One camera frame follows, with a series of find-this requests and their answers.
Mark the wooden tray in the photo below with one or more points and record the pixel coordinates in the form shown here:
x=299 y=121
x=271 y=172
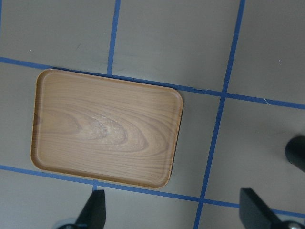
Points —
x=104 y=128

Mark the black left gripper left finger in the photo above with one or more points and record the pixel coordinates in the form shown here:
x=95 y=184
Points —
x=92 y=215

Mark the black wine bottle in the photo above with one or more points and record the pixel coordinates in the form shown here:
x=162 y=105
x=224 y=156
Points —
x=295 y=152

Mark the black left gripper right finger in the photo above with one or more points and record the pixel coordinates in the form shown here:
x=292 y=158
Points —
x=255 y=214

